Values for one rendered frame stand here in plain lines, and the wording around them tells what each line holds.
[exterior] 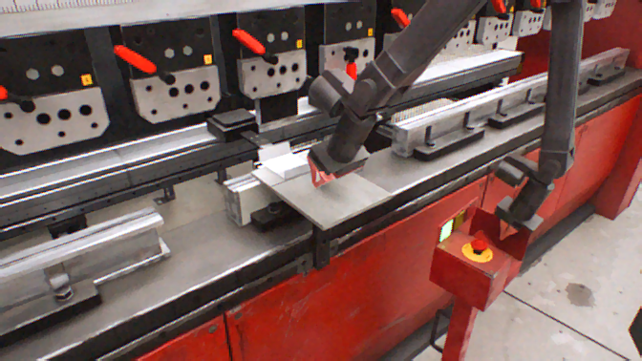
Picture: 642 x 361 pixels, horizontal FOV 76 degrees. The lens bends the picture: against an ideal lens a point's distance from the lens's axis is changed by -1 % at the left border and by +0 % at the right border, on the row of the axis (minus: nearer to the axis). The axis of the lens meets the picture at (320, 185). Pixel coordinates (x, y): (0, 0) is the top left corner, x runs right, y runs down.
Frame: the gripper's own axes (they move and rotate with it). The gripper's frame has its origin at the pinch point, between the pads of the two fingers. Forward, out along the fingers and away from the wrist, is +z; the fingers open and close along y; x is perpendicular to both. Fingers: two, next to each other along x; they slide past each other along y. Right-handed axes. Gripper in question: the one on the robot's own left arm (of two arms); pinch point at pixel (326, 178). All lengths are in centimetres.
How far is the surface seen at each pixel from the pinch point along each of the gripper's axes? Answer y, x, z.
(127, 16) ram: 27.2, -28.5, -21.1
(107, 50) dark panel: 20, -68, 19
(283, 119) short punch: -2.3, -19.1, 3.4
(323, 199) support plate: 2.5, 3.3, 1.4
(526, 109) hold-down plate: -105, -3, 17
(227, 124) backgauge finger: 2.6, -32.8, 17.9
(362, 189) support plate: -6.2, 5.3, 0.4
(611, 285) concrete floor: -156, 76, 78
